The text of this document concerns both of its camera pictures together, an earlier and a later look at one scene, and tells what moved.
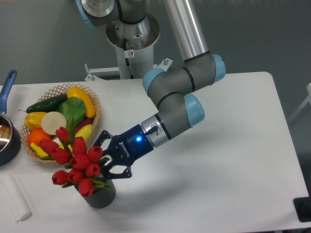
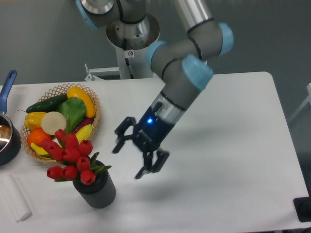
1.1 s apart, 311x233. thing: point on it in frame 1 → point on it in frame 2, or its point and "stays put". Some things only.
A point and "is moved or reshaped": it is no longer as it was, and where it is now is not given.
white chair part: x=307 y=99 stays put
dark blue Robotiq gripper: x=127 y=146 → x=147 y=134
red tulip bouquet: x=83 y=162 is moved or reshaped
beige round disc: x=51 y=121 stays put
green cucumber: x=49 y=105 stays put
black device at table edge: x=302 y=207 stays put
